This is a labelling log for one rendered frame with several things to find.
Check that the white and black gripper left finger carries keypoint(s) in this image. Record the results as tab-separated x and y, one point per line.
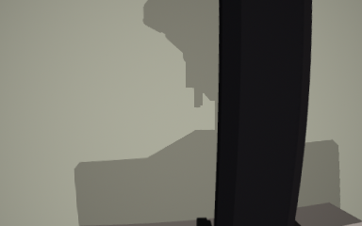
203	222

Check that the white hot plate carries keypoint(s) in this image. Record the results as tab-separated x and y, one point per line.
324	214

